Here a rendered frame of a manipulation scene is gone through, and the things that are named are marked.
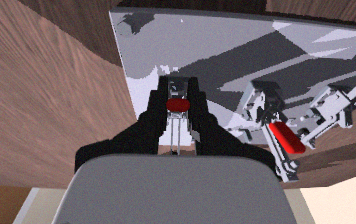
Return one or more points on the light grey fixture plate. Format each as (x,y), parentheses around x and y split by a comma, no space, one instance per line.
(226,50)

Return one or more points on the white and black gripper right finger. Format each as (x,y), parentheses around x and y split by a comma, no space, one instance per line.
(210,139)

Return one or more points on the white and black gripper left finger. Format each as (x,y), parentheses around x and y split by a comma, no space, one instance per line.
(138,138)

